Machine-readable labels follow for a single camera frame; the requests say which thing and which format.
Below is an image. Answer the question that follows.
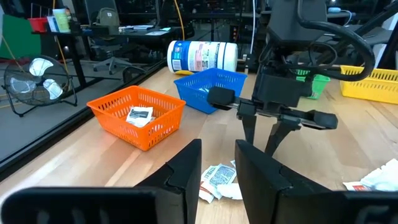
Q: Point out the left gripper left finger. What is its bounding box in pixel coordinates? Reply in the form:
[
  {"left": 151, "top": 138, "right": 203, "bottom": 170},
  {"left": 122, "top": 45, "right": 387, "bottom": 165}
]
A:
[{"left": 135, "top": 139, "right": 202, "bottom": 224}]

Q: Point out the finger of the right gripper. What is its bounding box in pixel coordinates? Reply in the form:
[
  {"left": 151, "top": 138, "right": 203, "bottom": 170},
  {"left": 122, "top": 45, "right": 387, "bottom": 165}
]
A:
[
  {"left": 264, "top": 123, "right": 301, "bottom": 156},
  {"left": 241, "top": 115, "right": 257, "bottom": 146}
]

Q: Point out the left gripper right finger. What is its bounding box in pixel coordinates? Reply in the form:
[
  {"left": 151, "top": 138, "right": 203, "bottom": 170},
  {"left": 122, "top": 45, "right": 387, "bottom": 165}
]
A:
[{"left": 235, "top": 139, "right": 343, "bottom": 224}]

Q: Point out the white printed wipe packet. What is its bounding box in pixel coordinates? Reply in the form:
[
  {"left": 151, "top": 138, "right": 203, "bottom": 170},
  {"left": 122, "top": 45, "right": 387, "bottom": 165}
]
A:
[
  {"left": 217, "top": 182, "right": 243, "bottom": 201},
  {"left": 126, "top": 106, "right": 155, "bottom": 128},
  {"left": 208, "top": 164, "right": 238, "bottom": 200},
  {"left": 198, "top": 166, "right": 218, "bottom": 204}
]

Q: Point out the blue plastic basket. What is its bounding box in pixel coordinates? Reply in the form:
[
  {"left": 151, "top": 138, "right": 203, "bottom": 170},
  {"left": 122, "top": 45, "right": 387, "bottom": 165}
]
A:
[{"left": 173, "top": 67, "right": 249, "bottom": 115}]

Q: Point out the green plastic basket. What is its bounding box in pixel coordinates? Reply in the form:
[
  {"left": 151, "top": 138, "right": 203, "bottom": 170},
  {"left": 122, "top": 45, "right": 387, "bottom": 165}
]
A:
[{"left": 295, "top": 68, "right": 331, "bottom": 100}]

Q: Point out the yellow plastic basket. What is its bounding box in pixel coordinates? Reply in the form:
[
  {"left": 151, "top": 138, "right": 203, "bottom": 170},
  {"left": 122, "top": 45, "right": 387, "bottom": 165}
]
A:
[{"left": 340, "top": 65, "right": 398, "bottom": 105}]

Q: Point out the white red-print packet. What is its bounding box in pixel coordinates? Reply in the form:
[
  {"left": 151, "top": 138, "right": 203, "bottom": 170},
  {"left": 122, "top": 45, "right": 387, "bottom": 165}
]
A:
[{"left": 343, "top": 181, "right": 373, "bottom": 192}]

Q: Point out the white wipes canister blue label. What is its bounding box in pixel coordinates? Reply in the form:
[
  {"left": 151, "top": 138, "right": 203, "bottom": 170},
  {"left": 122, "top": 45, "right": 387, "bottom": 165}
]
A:
[{"left": 167, "top": 40, "right": 239, "bottom": 76}]

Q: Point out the orange plastic basket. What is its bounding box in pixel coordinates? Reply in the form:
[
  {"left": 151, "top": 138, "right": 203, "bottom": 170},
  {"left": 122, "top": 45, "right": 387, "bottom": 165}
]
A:
[{"left": 86, "top": 85, "right": 187, "bottom": 152}]

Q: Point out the black office desk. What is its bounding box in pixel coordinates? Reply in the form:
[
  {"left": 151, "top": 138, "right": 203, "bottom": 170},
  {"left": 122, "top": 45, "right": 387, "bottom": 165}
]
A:
[{"left": 30, "top": 24, "right": 193, "bottom": 91}]

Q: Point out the grey office chair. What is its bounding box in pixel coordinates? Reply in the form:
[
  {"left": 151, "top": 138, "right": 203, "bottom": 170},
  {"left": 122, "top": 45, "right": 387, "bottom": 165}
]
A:
[{"left": 84, "top": 0, "right": 133, "bottom": 75}]

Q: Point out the beige backpack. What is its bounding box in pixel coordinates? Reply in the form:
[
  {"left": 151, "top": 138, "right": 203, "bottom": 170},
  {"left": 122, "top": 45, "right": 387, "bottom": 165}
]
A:
[{"left": 95, "top": 7, "right": 121, "bottom": 27}]

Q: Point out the black floor fan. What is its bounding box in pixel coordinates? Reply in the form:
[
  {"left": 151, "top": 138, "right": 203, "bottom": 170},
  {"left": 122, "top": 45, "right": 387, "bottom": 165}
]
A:
[{"left": 3, "top": 55, "right": 78, "bottom": 118}]

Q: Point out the green white carton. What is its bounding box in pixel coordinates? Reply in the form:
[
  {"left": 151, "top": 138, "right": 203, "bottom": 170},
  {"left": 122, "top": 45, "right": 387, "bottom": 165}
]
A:
[{"left": 46, "top": 7, "right": 73, "bottom": 34}]

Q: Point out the red storage bin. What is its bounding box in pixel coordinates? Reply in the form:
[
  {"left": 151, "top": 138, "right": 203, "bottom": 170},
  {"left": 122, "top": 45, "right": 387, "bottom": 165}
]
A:
[{"left": 27, "top": 17, "right": 49, "bottom": 34}]

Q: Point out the green board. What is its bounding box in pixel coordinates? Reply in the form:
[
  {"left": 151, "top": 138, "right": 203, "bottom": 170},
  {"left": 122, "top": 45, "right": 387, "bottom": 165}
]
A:
[{"left": 0, "top": 14, "right": 42, "bottom": 60}]

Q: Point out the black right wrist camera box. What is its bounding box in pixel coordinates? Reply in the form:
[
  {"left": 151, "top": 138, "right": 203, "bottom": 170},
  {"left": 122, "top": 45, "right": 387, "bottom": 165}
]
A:
[{"left": 252, "top": 63, "right": 313, "bottom": 108}]

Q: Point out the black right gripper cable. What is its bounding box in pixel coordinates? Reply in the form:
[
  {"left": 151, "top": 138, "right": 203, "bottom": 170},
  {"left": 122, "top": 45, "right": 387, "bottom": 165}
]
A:
[{"left": 297, "top": 0, "right": 376, "bottom": 82}]

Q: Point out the white hanging cable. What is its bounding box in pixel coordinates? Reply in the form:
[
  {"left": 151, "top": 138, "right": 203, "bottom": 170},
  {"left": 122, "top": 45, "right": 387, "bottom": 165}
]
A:
[{"left": 249, "top": 0, "right": 257, "bottom": 56}]

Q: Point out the yellow extension cord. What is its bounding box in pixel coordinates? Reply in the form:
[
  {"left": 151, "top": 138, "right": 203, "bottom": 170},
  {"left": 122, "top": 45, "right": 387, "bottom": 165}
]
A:
[{"left": 173, "top": 0, "right": 187, "bottom": 41}]

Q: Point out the black aluminium table frame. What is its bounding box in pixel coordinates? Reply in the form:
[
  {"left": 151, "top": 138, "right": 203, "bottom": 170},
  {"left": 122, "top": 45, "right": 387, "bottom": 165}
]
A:
[{"left": 0, "top": 58, "right": 169, "bottom": 183}]

